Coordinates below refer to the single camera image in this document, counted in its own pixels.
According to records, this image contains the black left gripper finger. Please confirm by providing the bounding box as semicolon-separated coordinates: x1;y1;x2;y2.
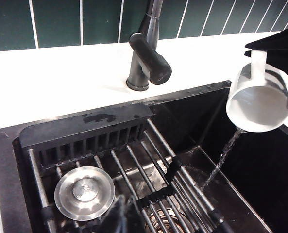
97;194;145;233

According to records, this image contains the white Starbucks mug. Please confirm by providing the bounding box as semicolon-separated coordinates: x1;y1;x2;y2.
225;49;288;133

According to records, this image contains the dark metal faucet lever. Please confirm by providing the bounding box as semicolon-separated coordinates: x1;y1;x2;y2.
129;32;172;85

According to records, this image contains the black sink drying rack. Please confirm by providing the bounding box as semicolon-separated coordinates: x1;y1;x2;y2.
19;103;235;233

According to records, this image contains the dark metal faucet body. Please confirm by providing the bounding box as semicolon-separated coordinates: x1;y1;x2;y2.
125;0;165;92

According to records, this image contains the black kitchen sink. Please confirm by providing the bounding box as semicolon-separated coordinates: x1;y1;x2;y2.
0;80;288;233

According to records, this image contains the metal drain strainer basket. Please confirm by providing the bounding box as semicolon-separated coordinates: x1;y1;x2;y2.
145;208;191;233

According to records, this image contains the stainless steel drain lid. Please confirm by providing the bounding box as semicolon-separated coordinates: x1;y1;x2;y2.
53;166;116;221

